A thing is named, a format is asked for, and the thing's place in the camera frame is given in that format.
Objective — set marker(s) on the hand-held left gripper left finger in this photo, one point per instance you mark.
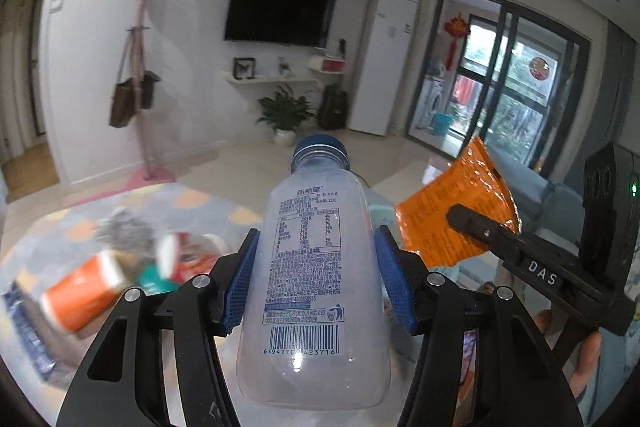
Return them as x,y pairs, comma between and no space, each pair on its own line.
239,289

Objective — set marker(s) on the red round window sticker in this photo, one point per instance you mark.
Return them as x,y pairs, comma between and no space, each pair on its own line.
538,68

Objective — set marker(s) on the white light switch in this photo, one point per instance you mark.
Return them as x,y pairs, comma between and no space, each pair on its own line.
56,5

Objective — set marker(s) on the dotted grey rug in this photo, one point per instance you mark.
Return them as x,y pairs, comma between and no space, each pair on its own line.
65,217

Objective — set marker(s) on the pink coat rack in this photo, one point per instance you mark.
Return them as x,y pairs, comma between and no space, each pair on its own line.
145,57

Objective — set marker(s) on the dark blue snack packet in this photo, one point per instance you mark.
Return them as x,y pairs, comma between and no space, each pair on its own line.
27,332

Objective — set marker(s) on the crumpled grey paper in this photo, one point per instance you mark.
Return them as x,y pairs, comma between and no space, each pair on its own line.
125,229

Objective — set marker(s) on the black guitar bag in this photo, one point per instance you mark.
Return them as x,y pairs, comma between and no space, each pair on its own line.
332,107

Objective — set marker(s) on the white and red shelf box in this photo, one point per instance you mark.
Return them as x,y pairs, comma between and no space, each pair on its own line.
327,64

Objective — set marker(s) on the potted green plant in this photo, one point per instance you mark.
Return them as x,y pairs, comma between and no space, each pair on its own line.
285,109

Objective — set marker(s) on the white washing machine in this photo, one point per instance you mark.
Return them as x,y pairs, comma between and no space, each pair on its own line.
431,99

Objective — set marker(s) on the black wall television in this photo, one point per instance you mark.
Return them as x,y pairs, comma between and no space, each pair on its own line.
280,4

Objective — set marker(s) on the teal bucket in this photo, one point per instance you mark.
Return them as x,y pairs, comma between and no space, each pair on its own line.
441,123

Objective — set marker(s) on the white refrigerator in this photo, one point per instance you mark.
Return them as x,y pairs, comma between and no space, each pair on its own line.
382,62

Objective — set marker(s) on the orange snack packet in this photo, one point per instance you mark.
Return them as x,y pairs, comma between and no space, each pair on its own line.
450,202

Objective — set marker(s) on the black framed sliding glass door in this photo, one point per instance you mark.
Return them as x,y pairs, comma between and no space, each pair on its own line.
500,72

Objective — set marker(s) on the brown hanging bag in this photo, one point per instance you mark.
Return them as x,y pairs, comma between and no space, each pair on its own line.
121,104

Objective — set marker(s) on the black picture frame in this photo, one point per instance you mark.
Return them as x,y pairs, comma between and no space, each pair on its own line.
244,68

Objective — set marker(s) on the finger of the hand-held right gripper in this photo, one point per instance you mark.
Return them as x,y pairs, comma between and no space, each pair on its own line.
482,229

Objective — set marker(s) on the red and white wrapper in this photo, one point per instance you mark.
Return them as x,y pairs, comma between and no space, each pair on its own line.
187,252

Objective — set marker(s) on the clear plastic bottle blue cap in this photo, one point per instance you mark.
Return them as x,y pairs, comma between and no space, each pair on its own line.
310,257

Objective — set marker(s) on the grey sofa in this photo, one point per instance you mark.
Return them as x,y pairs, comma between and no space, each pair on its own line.
545,202

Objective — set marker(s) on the dark hanging bag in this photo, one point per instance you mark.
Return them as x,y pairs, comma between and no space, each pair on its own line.
147,89

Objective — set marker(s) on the white low wall shelf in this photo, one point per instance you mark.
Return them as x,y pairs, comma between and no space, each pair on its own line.
270,80

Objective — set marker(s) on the teal wrapper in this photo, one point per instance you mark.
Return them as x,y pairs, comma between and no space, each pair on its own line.
152,279

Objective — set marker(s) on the person's right hand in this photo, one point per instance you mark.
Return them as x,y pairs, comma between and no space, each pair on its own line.
587,357

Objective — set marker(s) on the red knot ornament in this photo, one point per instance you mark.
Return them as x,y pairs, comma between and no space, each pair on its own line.
454,34

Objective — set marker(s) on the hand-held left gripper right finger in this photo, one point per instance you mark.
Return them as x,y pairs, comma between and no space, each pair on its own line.
395,279

